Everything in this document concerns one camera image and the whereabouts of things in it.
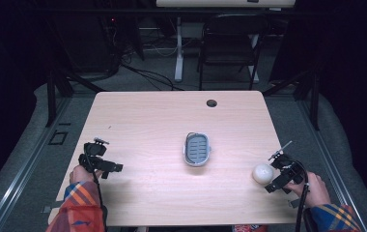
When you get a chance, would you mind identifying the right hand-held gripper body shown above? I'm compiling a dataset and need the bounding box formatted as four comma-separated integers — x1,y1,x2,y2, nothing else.
267,140,305,186

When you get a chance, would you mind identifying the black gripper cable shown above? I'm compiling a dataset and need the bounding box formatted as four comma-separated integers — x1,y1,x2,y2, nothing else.
84,154,108,232
287,159,311,232

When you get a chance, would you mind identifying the metal floor rail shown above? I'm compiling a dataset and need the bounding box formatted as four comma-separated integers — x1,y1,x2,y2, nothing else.
0,96,73,232
296,96,367,232

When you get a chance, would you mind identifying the white round soap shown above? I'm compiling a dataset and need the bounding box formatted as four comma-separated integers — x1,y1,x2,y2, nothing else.
252,163,275,186

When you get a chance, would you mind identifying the red patterned packet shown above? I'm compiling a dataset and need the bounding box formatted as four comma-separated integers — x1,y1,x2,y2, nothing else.
232,224,268,232

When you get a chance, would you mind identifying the grey oval basket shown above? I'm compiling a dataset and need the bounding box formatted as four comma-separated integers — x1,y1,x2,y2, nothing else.
183,131,212,167

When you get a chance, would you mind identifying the white desk leg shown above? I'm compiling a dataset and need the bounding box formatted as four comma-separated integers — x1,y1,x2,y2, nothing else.
174,15,185,83
249,33,261,85

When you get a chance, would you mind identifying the white desk top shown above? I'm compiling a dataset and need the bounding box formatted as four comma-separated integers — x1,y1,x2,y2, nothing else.
155,0,297,9

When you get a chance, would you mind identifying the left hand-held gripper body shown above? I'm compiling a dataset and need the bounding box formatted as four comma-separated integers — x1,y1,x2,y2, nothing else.
77,136,111,172

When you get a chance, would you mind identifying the black metal stand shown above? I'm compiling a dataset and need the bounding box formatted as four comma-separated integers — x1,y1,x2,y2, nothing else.
43,68,106,129
261,66,322,131

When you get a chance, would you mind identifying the black floor cable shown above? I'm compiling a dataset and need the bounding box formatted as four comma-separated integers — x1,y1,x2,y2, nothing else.
119,61,185,92

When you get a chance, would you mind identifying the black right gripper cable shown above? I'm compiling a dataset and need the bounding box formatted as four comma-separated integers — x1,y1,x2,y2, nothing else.
287,159,311,232

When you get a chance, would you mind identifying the black folding chair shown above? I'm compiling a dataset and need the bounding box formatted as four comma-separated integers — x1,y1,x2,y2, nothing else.
197,13,272,92

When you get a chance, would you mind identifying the person's right hand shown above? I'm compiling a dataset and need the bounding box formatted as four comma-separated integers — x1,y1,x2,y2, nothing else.
283,171,332,209

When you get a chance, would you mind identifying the dark computer cabinet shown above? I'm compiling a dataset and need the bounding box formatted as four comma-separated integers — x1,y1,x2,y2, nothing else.
51,9,122,75

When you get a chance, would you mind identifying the person's left hand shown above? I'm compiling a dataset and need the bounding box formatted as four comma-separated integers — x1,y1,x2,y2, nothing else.
69,164,104,186

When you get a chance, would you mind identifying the black floor socket frame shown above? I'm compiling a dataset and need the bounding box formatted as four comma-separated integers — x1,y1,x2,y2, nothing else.
47,129,70,146

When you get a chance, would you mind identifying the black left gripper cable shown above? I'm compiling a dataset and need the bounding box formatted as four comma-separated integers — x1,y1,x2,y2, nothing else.
84,154,108,232

